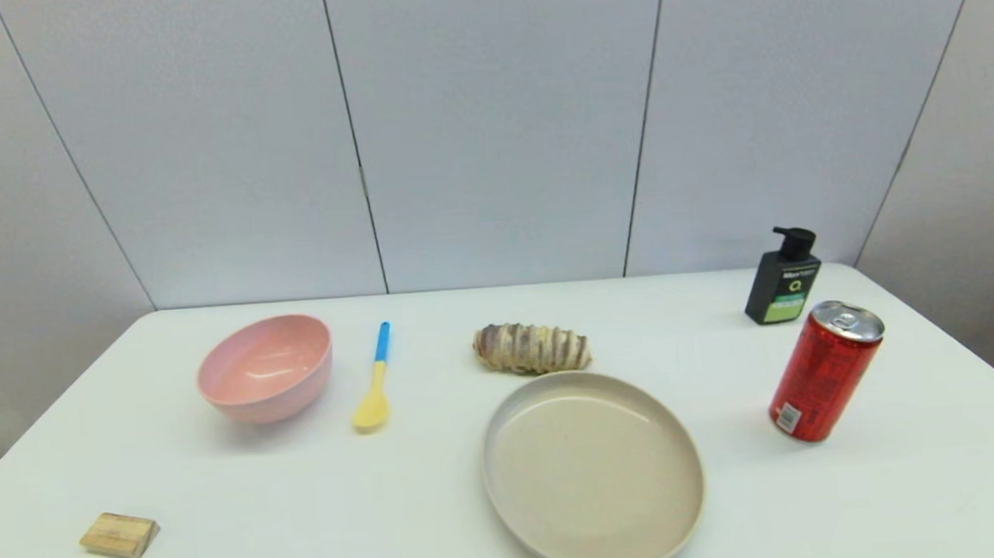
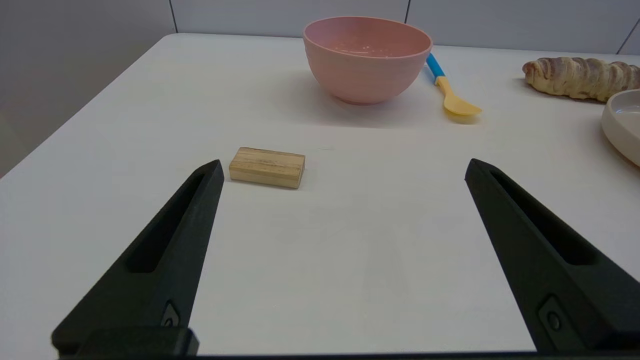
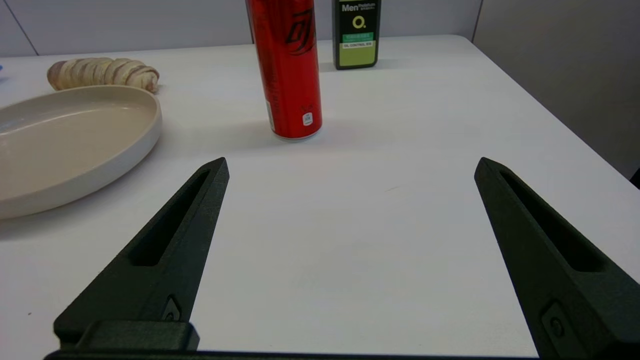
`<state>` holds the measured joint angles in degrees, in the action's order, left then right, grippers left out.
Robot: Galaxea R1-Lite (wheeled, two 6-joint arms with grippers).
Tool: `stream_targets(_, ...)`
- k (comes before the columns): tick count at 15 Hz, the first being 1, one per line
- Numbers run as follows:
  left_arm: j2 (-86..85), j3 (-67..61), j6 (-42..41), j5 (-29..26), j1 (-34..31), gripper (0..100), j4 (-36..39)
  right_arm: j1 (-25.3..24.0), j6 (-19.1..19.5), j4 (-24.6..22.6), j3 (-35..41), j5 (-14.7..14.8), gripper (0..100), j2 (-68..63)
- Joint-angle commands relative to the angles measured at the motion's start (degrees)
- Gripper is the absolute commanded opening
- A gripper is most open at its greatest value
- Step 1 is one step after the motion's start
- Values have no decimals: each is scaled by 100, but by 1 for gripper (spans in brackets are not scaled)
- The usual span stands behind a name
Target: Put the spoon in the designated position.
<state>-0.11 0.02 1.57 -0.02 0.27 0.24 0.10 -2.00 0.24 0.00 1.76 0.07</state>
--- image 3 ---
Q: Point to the black pump bottle green label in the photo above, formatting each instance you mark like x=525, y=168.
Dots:
x=356, y=46

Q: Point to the swirled bread roll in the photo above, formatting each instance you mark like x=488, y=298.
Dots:
x=102, y=72

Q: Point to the beige round plate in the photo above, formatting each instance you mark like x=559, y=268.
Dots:
x=65, y=145

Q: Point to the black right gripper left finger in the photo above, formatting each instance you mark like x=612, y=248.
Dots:
x=170, y=265

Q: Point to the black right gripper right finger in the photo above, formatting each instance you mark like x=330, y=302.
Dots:
x=560, y=285

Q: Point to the red drink can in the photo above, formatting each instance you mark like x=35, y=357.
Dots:
x=290, y=75

